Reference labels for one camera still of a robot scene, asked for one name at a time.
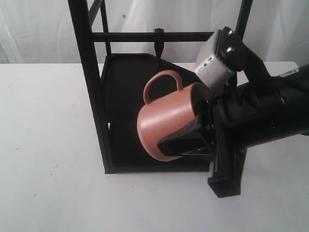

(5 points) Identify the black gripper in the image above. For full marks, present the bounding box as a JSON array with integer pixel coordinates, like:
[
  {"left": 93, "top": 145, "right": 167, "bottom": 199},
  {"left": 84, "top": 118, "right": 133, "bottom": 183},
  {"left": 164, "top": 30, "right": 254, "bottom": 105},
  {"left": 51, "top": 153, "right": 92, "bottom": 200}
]
[{"left": 157, "top": 84, "right": 247, "bottom": 198}]

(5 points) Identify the terracotta ceramic mug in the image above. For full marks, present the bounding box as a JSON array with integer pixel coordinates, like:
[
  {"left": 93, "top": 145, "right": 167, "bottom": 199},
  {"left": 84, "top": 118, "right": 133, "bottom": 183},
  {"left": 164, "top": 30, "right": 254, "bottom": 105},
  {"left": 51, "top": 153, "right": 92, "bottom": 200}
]
[{"left": 137, "top": 70, "right": 204, "bottom": 162}]

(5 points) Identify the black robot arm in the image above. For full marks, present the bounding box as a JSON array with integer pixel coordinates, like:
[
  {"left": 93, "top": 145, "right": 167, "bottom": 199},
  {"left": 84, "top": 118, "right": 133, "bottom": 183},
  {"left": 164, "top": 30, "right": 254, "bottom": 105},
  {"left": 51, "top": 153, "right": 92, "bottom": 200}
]
[{"left": 158, "top": 27, "right": 309, "bottom": 198}]

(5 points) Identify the black metal mug rack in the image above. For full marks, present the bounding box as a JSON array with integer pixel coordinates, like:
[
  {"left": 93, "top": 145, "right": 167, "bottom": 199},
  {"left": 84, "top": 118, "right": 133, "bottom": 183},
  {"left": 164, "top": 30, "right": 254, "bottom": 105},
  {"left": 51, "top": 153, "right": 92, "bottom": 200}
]
[{"left": 67, "top": 0, "right": 253, "bottom": 175}]

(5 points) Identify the white backdrop curtain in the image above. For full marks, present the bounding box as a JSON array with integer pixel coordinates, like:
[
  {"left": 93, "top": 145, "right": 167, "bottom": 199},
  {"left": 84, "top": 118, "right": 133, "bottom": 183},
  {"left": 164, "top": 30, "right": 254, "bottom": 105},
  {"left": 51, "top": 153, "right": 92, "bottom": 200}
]
[{"left": 0, "top": 0, "right": 309, "bottom": 66}]

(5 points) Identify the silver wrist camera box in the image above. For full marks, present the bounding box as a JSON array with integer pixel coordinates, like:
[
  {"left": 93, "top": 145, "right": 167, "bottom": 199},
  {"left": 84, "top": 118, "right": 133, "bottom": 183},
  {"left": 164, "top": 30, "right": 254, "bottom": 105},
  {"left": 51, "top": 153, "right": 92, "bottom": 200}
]
[{"left": 194, "top": 29, "right": 235, "bottom": 91}]

